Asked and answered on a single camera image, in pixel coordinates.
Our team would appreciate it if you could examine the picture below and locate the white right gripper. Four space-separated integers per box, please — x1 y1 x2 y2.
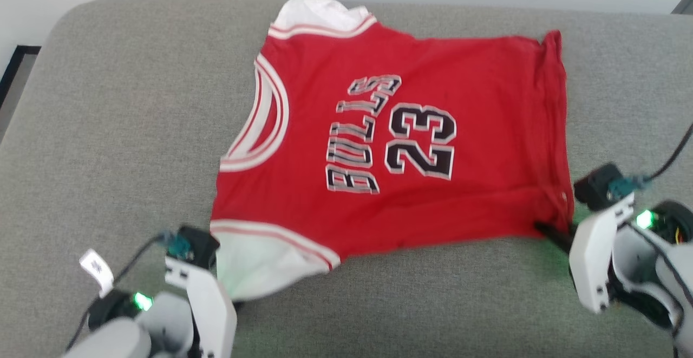
533 192 636 315

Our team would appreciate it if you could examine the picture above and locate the white cable label tag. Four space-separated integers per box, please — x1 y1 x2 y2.
79 249 115 297

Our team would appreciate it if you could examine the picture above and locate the black-framed grey floor panel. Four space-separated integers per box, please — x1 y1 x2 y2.
0 45 42 110

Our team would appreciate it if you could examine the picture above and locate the red Bulls 23 jersey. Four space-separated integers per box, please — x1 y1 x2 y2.
210 0 576 300

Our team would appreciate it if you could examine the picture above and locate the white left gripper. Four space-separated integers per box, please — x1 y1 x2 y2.
165 257 238 358

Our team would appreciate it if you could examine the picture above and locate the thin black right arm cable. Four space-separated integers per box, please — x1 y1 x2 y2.
649 124 693 181

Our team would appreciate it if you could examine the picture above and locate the grey fabric sofa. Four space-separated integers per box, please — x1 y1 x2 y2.
0 0 693 358

